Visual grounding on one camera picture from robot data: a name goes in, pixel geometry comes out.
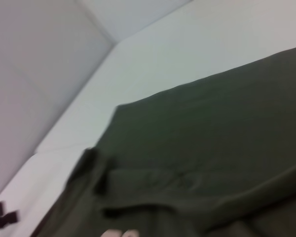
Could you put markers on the dark green shirt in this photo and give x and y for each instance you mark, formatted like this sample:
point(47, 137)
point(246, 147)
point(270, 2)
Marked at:
point(199, 148)

